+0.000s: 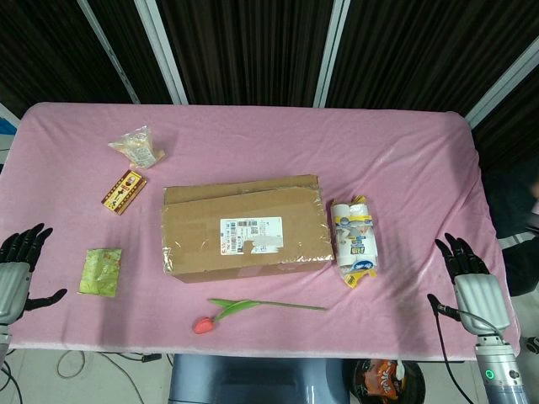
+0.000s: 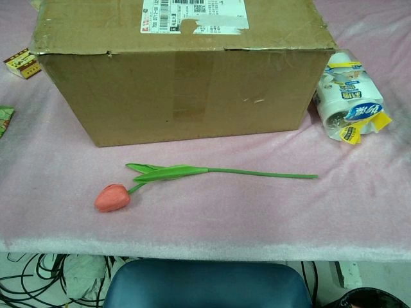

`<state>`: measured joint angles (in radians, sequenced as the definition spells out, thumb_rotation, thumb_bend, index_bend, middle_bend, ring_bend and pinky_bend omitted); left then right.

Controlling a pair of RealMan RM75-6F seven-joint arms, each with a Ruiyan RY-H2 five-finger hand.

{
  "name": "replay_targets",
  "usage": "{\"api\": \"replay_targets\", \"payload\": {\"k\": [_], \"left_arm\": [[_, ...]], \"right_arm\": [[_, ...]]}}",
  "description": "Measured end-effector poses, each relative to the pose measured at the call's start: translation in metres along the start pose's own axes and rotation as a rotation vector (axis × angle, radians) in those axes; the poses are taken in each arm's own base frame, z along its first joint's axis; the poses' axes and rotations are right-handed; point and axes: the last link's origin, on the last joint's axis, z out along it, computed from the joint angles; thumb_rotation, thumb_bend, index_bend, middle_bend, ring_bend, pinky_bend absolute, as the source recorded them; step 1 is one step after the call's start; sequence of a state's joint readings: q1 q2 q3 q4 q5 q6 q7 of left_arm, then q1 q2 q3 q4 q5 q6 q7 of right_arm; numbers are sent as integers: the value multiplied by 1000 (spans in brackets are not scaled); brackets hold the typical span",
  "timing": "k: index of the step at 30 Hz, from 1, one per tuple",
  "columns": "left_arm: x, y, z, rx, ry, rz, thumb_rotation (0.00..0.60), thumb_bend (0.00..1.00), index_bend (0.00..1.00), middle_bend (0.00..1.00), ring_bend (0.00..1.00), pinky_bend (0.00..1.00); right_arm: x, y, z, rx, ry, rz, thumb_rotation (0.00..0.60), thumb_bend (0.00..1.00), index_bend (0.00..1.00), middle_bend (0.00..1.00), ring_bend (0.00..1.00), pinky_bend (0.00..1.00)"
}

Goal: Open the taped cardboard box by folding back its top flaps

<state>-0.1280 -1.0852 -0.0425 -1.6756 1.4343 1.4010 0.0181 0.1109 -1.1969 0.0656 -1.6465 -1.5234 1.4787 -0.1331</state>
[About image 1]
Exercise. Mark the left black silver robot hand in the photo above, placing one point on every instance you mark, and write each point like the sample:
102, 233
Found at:
14, 290

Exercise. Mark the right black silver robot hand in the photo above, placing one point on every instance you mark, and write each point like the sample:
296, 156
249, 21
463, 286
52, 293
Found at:
482, 303

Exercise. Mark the brown cardboard shipping box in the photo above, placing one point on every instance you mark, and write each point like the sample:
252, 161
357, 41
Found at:
252, 235

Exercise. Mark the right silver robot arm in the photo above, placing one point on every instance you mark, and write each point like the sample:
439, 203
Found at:
501, 374

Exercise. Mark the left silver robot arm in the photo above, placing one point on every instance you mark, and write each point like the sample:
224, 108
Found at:
4, 341

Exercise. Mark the green snack packet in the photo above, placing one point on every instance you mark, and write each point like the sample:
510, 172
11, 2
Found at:
101, 273

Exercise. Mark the black waste bin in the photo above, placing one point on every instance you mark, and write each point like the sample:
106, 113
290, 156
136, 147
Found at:
414, 379

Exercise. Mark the orange snack wrapper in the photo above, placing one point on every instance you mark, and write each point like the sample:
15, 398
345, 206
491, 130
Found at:
383, 379

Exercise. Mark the toilet paper roll pack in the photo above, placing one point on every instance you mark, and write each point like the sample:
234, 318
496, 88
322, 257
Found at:
355, 244

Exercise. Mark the small red yellow carton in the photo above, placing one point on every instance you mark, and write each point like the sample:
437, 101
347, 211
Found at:
124, 192

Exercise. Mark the white cabinet with blue label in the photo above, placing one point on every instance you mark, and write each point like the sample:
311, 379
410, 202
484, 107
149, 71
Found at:
6, 130

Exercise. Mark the clear bag of snacks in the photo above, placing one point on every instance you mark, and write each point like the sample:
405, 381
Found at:
137, 147

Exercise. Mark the artificial pink tulip flower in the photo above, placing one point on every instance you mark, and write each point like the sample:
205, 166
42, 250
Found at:
204, 325

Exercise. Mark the pink foam table cover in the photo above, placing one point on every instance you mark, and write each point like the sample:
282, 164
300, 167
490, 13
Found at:
273, 139

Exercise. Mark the white partition frame post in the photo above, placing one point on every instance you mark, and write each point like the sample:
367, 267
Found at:
109, 52
162, 52
505, 80
332, 52

